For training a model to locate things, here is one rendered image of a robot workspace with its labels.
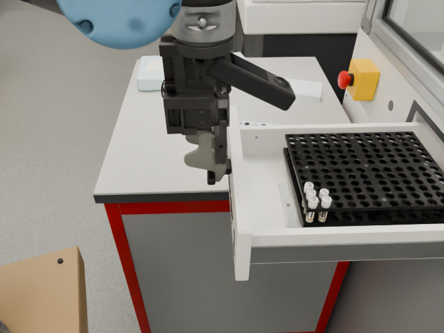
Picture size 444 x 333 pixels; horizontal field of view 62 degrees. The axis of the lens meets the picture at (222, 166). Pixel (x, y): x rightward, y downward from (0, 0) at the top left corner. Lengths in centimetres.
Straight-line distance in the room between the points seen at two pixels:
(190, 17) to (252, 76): 10
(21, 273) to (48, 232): 119
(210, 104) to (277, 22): 89
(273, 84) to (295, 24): 88
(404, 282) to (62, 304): 61
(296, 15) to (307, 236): 94
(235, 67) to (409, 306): 57
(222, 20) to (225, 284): 74
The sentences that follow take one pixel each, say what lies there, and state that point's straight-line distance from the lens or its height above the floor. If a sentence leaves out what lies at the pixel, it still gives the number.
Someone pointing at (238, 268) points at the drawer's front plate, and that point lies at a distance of 51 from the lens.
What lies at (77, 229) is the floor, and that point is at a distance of 178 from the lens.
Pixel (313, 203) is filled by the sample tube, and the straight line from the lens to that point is 52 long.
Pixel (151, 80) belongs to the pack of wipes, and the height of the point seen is 80.
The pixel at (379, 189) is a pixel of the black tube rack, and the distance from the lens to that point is 58.
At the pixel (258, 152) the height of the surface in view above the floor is 84.
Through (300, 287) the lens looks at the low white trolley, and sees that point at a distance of 106.
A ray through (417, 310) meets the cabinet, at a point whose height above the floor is 63.
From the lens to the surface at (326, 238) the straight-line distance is 51.
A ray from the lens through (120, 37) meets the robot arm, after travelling 25.
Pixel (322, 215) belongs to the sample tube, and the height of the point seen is 88.
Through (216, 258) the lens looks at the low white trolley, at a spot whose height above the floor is 52.
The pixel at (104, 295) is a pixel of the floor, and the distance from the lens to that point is 154.
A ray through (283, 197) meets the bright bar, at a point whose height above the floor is 85.
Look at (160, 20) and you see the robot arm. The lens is 25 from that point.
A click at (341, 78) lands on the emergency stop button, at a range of 90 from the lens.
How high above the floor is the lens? 127
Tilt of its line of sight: 40 degrees down
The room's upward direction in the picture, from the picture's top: straight up
